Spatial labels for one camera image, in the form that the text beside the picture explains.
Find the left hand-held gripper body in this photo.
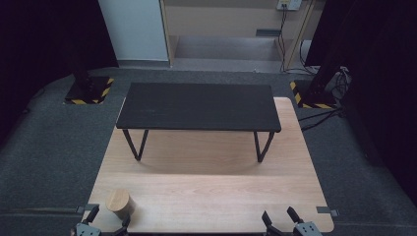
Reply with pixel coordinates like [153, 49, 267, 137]
[70, 221, 116, 236]

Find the stand base with hazard tape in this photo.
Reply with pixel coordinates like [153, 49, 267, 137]
[289, 79, 338, 110]
[62, 76, 115, 106]

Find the black curtain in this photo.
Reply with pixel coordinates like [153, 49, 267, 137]
[0, 0, 120, 150]
[304, 0, 417, 207]

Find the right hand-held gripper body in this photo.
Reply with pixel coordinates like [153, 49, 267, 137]
[264, 220, 325, 236]

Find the wooden cylinder block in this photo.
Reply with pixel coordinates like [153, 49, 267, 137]
[104, 188, 137, 221]

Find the black raised shelf with legs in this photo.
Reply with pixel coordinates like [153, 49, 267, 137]
[115, 82, 282, 164]

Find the bundle of black cables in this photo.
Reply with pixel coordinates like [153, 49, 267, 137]
[297, 66, 352, 133]

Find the grey tape piece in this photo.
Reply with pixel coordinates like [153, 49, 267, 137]
[75, 203, 100, 215]
[316, 206, 340, 217]

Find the white power strip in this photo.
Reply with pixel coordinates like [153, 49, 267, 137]
[275, 0, 304, 12]

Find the black cable on floor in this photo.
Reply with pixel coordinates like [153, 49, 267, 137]
[288, 38, 321, 77]

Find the black cable from power strip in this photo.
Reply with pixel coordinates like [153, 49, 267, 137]
[276, 9, 289, 73]

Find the grey label on cabinet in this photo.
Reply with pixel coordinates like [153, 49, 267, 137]
[255, 29, 282, 38]

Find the white panel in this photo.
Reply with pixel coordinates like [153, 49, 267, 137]
[97, 0, 170, 63]

